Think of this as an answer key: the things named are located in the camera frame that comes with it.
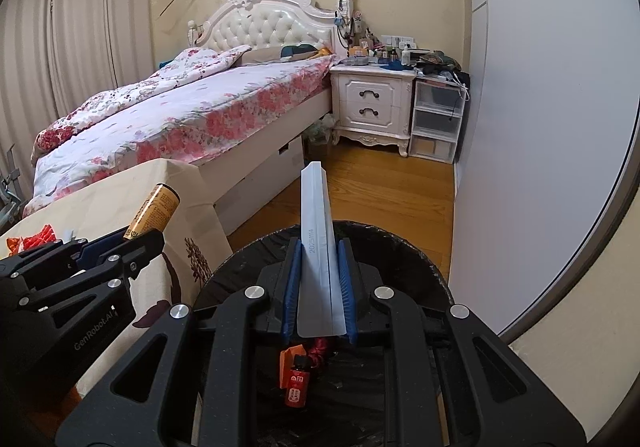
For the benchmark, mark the beige curtain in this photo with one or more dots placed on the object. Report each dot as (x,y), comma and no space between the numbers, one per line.
(100,37)
(25,77)

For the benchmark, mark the floral quilt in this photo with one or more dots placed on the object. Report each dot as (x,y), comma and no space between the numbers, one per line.
(125,97)

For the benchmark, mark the dark red knotted ribbon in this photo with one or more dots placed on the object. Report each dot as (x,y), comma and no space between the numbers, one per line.
(317,352)

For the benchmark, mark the beige pillow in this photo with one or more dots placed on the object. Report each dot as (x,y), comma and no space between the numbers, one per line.
(260,56)

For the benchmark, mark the white hanging device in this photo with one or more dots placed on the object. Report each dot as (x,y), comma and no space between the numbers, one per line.
(344,2)

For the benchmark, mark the white nightstand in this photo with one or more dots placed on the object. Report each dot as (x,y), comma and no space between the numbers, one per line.
(372,97)

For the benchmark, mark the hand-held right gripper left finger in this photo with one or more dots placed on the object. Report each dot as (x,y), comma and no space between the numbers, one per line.
(292,287)

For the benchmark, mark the small red bottle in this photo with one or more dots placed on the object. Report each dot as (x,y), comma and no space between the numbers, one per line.
(296,389)

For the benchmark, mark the gold cylindrical bottle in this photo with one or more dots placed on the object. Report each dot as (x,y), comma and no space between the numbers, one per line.
(155,209)

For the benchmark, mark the white wardrobe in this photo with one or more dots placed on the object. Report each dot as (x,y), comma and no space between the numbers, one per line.
(540,127)

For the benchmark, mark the bed with floral sheet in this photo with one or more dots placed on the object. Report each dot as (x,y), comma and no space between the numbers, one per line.
(200,117)

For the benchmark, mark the teal cloth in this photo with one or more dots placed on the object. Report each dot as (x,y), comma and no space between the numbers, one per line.
(297,50)

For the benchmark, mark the orange plastic scrap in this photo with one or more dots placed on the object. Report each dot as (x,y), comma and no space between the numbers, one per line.
(285,369)

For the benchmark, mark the cluster of small bottles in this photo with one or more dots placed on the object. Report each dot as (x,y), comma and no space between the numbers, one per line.
(400,54)

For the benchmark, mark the black-lined trash bin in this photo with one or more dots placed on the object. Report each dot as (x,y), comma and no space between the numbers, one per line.
(400,257)

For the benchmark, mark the white tufted headboard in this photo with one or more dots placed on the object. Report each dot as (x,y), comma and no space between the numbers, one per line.
(270,27)

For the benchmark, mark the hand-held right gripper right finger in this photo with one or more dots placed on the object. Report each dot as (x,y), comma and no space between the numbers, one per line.
(347,292)

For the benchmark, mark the clear plastic bag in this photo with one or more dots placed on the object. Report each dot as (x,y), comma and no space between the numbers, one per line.
(322,129)

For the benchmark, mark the clear plastic drawer unit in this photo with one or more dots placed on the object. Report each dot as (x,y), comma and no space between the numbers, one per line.
(435,122)

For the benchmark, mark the grey office chair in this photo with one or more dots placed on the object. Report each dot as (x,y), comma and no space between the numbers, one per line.
(12,187)

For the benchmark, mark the white paper strip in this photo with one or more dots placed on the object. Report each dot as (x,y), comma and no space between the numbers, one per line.
(320,252)

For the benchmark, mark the red foam fruit net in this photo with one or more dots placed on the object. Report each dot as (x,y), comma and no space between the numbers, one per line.
(42,236)

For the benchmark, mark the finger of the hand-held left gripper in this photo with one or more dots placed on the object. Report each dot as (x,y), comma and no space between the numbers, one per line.
(50,259)
(100,274)

